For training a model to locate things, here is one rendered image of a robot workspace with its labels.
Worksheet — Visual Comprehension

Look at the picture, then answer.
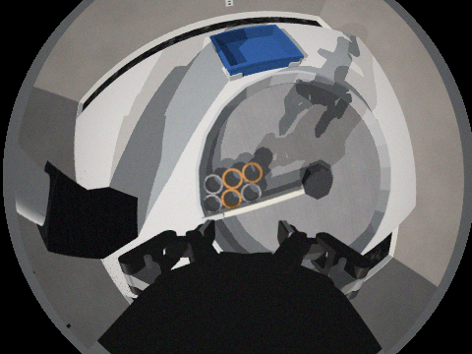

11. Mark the grey metal bushing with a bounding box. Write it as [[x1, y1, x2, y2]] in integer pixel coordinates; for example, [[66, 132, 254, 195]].
[[203, 194, 223, 213], [241, 183, 262, 204], [204, 174, 225, 195]]

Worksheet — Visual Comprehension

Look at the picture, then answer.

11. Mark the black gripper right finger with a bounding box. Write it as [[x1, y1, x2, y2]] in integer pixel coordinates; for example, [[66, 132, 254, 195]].
[[263, 220, 372, 300]]

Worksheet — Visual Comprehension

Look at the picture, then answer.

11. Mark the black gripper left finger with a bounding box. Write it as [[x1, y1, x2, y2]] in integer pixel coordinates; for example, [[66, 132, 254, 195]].
[[118, 219, 228, 296]]

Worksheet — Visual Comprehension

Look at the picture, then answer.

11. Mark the blue open-top crate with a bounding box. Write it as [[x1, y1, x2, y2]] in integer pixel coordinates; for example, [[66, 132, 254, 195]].
[[209, 25, 304, 82]]

